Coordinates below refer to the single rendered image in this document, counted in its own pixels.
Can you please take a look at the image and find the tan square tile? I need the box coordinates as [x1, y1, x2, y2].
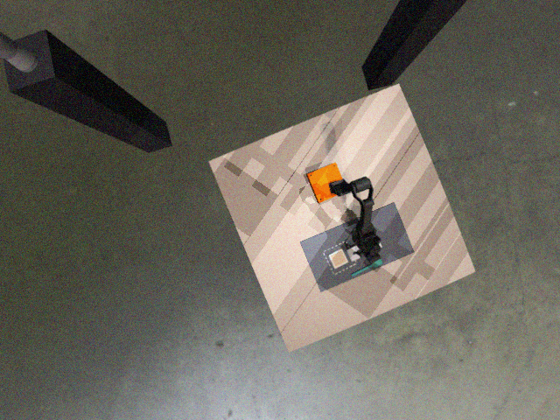
[329, 249, 347, 269]

